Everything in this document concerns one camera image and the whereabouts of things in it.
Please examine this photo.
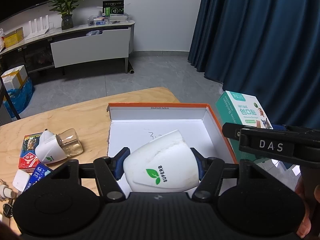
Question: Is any white mosquito repellent plug heater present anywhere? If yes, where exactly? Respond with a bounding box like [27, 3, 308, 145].
[123, 130, 200, 193]

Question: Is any green bandage box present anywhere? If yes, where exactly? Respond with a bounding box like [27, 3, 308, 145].
[215, 90, 274, 165]

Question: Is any white repellent heater with bottle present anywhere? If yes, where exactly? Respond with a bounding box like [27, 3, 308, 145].
[35, 128, 84, 164]

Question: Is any blue floss pick tin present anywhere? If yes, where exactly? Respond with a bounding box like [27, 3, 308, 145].
[24, 163, 53, 191]

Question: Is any red blue playing card box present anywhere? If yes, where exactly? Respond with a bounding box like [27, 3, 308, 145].
[18, 133, 42, 173]

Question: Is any white usb charger cube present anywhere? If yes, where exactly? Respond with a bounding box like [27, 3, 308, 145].
[12, 170, 30, 192]

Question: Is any clear repellent liquid bottle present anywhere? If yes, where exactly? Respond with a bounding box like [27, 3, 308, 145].
[0, 179, 16, 201]

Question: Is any black car key fob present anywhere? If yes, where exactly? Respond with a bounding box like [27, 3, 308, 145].
[3, 203, 12, 218]

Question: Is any person's right hand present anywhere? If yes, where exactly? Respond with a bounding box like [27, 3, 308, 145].
[295, 176, 319, 239]

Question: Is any orange white cardboard box lid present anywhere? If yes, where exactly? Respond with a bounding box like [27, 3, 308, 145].
[107, 103, 236, 196]

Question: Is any dark blue curtain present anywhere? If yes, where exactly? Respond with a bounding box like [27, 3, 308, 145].
[188, 0, 319, 129]

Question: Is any blue plastic bag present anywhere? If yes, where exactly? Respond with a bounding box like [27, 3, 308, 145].
[7, 77, 35, 114]

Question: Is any white tv console cabinet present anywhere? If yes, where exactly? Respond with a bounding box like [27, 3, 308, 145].
[1, 20, 135, 74]

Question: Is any white yellow cardboard box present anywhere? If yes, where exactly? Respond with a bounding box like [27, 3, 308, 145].
[1, 65, 28, 90]

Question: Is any white wifi router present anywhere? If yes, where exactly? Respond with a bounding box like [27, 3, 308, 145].
[25, 15, 49, 40]

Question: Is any black green display box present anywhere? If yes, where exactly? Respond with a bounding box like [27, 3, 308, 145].
[102, 0, 124, 17]

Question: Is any yellow box on console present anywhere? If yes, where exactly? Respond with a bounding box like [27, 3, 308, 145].
[4, 27, 24, 48]

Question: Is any potted green plant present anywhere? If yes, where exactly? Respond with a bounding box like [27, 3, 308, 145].
[49, 0, 80, 30]

